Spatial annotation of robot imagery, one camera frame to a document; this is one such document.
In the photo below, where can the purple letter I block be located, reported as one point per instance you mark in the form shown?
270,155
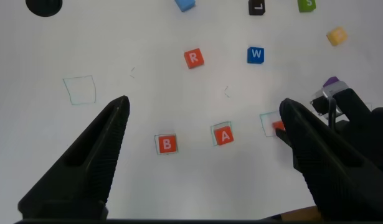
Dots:
331,81

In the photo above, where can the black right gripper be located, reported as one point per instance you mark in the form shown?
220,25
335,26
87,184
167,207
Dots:
351,104

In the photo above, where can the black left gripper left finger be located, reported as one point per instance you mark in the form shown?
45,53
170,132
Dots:
85,168

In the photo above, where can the light blue letter block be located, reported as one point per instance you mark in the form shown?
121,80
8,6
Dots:
185,4

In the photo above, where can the orange letter A block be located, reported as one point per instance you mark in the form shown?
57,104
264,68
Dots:
224,136
278,125

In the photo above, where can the blue letter W block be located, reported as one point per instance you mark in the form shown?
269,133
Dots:
255,55

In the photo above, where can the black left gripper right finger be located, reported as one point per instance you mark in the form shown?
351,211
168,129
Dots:
334,174

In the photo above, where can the green letter S block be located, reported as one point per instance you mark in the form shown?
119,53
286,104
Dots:
306,5

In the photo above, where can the orange letter R block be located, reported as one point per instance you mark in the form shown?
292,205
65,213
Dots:
193,58

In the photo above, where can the black letter L block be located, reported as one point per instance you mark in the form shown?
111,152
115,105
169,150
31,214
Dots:
257,7

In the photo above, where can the yellow letter block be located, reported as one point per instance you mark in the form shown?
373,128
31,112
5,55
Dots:
336,36

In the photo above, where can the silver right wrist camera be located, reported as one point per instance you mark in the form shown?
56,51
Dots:
329,95

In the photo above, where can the orange letter B block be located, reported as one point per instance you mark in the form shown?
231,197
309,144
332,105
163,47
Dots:
167,144

